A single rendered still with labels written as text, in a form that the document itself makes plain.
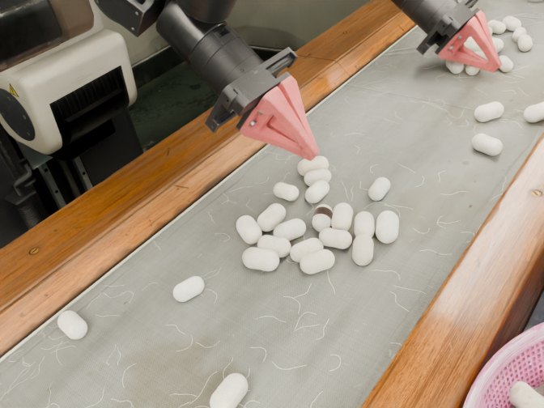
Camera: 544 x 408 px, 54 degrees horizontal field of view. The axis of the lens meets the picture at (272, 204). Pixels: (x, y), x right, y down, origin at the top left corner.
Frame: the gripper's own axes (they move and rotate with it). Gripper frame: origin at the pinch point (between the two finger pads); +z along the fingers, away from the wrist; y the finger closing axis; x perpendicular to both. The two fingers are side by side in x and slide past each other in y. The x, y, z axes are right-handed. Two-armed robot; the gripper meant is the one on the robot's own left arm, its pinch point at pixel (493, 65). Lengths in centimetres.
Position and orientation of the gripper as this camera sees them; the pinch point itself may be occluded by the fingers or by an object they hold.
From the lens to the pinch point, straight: 82.0
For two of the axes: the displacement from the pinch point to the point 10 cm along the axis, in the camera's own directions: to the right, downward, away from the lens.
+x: -3.6, 4.5, 8.2
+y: 6.1, -5.5, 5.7
